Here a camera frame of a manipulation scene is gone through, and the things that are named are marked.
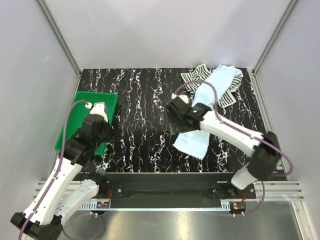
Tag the left aluminium frame post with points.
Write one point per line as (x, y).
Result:
(58, 35)

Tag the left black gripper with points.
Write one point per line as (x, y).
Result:
(110, 133)

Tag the light blue towel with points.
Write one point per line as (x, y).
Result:
(194, 143)
(226, 80)

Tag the light blue towel in pile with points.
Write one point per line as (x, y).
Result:
(226, 80)

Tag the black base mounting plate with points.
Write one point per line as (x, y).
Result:
(172, 187)

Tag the right aluminium frame post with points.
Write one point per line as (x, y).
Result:
(274, 36)

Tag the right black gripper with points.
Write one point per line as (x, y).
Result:
(172, 120)

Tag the aluminium frame post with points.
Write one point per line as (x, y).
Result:
(274, 36)
(58, 35)

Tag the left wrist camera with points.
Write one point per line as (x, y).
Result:
(98, 108)

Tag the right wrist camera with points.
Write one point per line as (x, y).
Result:
(182, 97)

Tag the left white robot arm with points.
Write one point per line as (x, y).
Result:
(46, 215)

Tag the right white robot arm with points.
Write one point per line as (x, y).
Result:
(261, 148)

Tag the green plastic tray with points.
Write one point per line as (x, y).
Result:
(79, 112)

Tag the white slotted cable duct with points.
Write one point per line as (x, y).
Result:
(118, 205)

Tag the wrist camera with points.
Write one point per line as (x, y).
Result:
(182, 97)
(98, 108)

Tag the striped green white towel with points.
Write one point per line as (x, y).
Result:
(201, 72)

